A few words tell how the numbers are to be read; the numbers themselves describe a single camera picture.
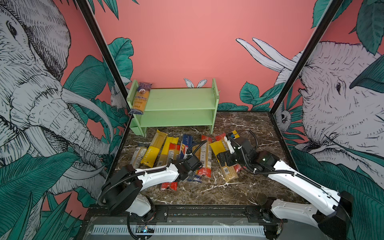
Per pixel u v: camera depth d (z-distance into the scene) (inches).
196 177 32.9
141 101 33.0
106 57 34.4
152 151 37.4
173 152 36.6
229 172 33.8
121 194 16.8
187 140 38.7
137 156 36.4
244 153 21.4
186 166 26.1
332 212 15.5
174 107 38.2
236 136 40.9
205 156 36.0
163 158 36.6
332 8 27.5
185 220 28.9
